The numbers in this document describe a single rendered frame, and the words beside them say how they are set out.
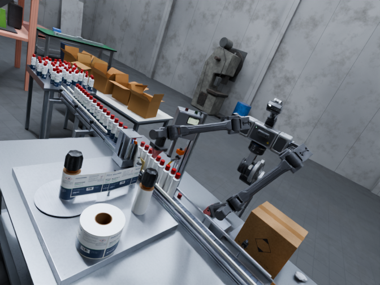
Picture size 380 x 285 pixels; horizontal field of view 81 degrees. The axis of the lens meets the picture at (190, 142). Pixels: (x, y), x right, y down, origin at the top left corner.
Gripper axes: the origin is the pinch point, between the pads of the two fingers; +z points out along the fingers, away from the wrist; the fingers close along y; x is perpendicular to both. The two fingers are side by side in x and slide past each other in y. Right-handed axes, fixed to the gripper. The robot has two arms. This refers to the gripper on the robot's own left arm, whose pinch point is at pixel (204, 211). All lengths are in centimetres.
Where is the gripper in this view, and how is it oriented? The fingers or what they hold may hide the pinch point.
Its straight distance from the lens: 145.0
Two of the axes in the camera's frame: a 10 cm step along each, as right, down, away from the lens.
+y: -6.5, 0.7, -7.6
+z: -7.0, 3.3, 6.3
